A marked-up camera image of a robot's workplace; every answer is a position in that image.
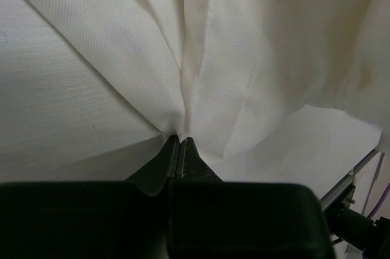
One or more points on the aluminium table edge rail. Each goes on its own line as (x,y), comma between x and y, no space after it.
(332,195)

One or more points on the white pleated skirt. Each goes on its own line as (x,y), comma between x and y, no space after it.
(228,72)

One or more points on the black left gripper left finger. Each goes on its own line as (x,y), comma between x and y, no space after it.
(102,219)

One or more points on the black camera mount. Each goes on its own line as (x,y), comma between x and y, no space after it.
(370,237)

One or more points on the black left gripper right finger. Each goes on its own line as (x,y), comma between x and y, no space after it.
(210,218)

